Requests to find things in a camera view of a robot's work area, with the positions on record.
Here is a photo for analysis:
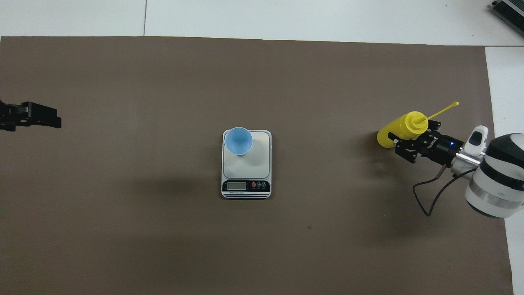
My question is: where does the brown table mat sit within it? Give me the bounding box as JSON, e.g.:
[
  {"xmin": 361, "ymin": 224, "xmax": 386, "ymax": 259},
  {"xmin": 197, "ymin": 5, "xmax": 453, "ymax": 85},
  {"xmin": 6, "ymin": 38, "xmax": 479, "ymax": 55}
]
[{"xmin": 0, "ymin": 36, "xmax": 514, "ymax": 295}]

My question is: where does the yellow squeeze bottle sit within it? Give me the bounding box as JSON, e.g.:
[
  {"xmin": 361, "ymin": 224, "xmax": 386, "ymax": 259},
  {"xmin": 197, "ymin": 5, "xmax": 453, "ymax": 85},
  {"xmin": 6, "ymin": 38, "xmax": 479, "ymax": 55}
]
[{"xmin": 377, "ymin": 102, "xmax": 459, "ymax": 148}]

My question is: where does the light blue plastic cup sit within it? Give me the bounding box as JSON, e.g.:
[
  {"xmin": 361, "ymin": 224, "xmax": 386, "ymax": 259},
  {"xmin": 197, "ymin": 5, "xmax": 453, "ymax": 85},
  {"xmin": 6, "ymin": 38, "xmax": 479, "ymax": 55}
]
[{"xmin": 224, "ymin": 127, "xmax": 253, "ymax": 156}]

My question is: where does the grey ribbed metal device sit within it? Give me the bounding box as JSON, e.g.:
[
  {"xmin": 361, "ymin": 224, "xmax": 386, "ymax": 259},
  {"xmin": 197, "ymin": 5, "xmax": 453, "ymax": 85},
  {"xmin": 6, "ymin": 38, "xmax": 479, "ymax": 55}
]
[{"xmin": 491, "ymin": 0, "xmax": 524, "ymax": 38}]

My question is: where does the silver digital kitchen scale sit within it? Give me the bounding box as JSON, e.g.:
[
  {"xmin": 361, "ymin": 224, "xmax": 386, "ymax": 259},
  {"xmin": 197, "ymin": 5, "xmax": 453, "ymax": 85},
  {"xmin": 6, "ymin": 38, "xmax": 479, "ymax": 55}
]
[{"xmin": 221, "ymin": 129, "xmax": 272, "ymax": 200}]

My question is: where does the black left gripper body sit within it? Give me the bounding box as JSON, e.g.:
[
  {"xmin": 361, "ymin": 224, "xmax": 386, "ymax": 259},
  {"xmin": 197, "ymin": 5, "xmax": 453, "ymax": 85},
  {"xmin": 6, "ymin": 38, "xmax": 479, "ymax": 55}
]
[{"xmin": 0, "ymin": 100, "xmax": 17, "ymax": 132}]

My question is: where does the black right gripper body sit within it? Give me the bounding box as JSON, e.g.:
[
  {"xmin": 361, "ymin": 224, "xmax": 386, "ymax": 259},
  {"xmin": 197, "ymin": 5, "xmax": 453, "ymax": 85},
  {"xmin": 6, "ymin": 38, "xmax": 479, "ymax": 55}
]
[{"xmin": 413, "ymin": 132, "xmax": 465, "ymax": 166}]

